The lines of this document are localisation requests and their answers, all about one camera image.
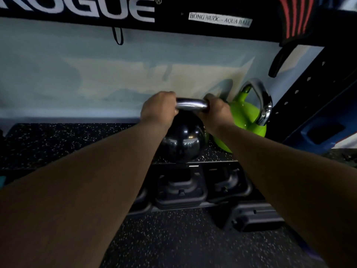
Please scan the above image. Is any black hanging strap loop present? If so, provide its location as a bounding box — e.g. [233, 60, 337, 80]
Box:
[112, 26, 124, 46]

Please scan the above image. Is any blue plastic box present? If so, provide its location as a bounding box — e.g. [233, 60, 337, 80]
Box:
[282, 86, 357, 155]

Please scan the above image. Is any black bag with red stripes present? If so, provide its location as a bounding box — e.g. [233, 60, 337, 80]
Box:
[268, 0, 325, 78]

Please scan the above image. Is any person's right forearm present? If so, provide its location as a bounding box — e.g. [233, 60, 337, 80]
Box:
[214, 123, 357, 268]

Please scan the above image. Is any black speckled rubber shelf mat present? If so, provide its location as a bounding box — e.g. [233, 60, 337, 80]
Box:
[0, 123, 237, 176]

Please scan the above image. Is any black storage rack shelf beam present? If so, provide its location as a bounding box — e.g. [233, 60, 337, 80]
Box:
[0, 0, 357, 47]

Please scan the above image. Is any green kettlebell with chrome handle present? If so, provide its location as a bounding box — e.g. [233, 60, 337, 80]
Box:
[213, 78, 273, 154]

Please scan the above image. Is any black kettlebell with chrome handle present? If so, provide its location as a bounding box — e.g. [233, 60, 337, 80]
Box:
[158, 98, 210, 164]

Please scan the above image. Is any person's left hand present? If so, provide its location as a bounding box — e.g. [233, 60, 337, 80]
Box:
[140, 91, 179, 127]

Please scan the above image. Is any person's right hand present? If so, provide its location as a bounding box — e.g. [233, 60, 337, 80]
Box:
[197, 93, 235, 135]

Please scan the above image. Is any black perforated rack upright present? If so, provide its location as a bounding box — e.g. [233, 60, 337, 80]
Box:
[265, 45, 357, 143]

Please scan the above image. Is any white paper label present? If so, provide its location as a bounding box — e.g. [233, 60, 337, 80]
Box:
[188, 12, 253, 28]

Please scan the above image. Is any black adjustable dumbbell cradle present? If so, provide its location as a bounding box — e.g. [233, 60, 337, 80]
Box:
[220, 202, 285, 233]
[152, 165, 209, 210]
[205, 162, 254, 204]
[127, 187, 153, 216]

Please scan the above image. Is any person's left forearm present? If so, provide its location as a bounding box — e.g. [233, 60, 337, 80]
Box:
[0, 118, 168, 268]

